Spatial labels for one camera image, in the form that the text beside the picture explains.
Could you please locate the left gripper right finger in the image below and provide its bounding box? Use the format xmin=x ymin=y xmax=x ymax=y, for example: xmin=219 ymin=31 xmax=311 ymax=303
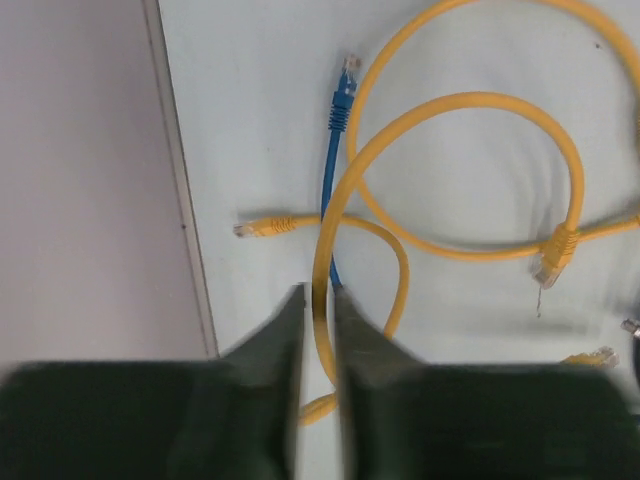
xmin=334 ymin=288 xmax=437 ymax=479

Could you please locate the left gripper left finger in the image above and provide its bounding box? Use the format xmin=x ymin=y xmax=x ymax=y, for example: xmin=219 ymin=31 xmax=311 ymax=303
xmin=167 ymin=284 xmax=306 ymax=479

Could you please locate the orange ethernet cable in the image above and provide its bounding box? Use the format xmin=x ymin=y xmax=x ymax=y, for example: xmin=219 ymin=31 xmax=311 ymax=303
xmin=299 ymin=91 xmax=586 ymax=426

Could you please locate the blue ethernet cable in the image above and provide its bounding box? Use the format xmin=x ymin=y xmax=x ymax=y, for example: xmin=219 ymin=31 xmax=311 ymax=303
xmin=319 ymin=52 xmax=364 ymax=291

